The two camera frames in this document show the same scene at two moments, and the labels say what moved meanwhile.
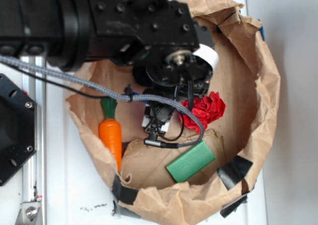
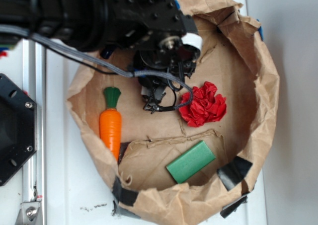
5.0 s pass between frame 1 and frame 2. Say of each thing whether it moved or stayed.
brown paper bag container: stayed
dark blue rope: moved
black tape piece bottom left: stayed
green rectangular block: stayed
